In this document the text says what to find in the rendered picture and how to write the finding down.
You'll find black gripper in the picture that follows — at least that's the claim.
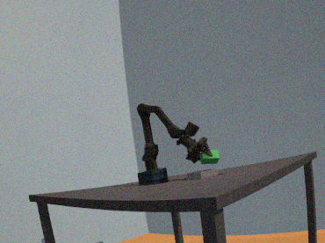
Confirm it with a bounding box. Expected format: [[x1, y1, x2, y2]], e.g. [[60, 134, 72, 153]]
[[186, 137, 213, 163]]

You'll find green open-top square container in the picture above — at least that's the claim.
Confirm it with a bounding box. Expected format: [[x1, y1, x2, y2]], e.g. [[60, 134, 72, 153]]
[[200, 150, 219, 164]]

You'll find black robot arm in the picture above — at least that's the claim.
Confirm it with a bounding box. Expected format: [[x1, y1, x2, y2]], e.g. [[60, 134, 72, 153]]
[[137, 104, 199, 171]]

